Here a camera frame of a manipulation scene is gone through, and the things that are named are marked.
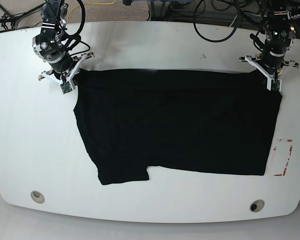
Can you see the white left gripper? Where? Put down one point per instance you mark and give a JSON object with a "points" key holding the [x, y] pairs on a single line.
{"points": [[270, 73]]}

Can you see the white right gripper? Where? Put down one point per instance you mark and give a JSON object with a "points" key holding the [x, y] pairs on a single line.
{"points": [[63, 72]]}

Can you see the black T-shirt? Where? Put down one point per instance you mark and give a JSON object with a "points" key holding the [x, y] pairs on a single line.
{"points": [[200, 121]]}

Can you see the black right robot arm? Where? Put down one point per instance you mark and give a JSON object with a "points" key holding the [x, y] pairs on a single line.
{"points": [[62, 51]]}

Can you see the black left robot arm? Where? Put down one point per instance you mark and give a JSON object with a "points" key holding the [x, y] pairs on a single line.
{"points": [[280, 34]]}

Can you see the red tape rectangle marker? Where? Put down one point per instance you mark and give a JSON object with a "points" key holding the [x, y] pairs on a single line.
{"points": [[281, 156]]}

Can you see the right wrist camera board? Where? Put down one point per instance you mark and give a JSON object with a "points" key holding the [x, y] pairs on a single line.
{"points": [[66, 87]]}

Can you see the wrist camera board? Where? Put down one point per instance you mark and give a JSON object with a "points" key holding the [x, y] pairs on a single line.
{"points": [[66, 87], [274, 84]]}

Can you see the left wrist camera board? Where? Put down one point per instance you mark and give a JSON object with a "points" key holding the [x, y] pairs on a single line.
{"points": [[274, 84]]}

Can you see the left table cable grommet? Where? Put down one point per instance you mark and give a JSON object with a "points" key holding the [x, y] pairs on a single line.
{"points": [[37, 197]]}

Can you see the table cable grommet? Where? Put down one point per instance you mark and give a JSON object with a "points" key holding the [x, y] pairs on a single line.
{"points": [[257, 206], [37, 197]]}

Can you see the right table cable grommet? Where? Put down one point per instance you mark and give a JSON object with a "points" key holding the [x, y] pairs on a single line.
{"points": [[257, 206]]}

